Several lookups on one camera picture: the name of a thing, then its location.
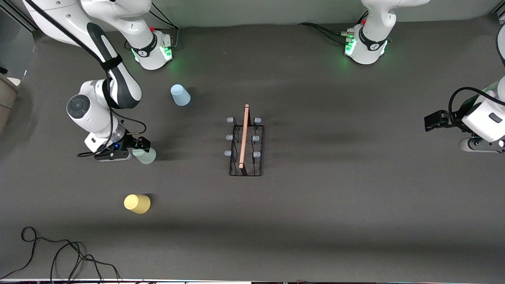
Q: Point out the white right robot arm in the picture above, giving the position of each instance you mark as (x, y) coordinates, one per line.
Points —
(118, 83)

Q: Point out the beige box beside table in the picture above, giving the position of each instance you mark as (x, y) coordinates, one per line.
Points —
(7, 98)

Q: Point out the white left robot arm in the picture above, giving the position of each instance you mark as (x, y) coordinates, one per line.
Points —
(369, 47)

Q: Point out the light blue plastic cup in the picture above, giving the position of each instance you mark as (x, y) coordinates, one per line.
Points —
(180, 96)

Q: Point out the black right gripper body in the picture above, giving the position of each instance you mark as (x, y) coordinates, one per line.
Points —
(129, 142)

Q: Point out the yellow plastic cup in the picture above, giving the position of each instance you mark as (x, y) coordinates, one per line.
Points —
(137, 204)

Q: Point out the pale green plastic cup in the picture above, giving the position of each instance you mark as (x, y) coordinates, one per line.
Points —
(146, 157)

